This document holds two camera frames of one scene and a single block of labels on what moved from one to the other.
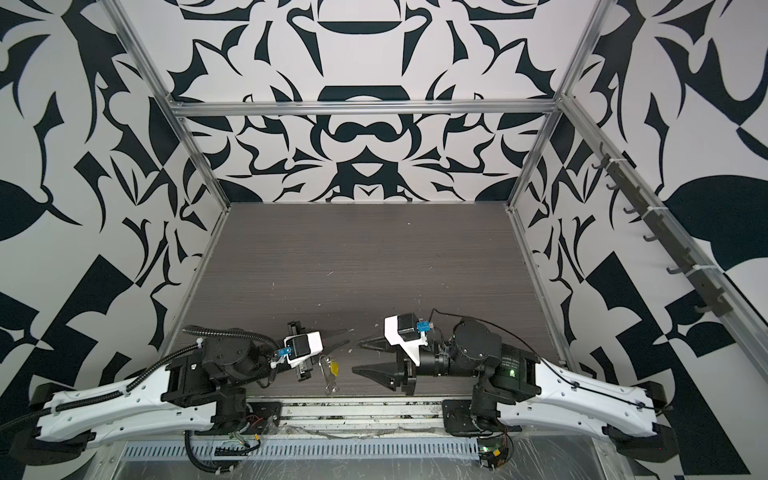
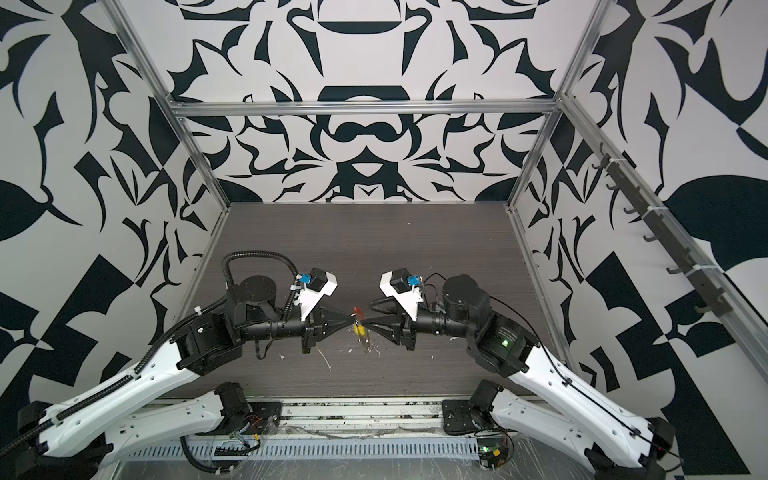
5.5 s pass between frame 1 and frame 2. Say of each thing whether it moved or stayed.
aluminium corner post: stayed
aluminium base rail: stayed
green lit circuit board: stayed
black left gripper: moved
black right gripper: moved
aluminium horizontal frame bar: stayed
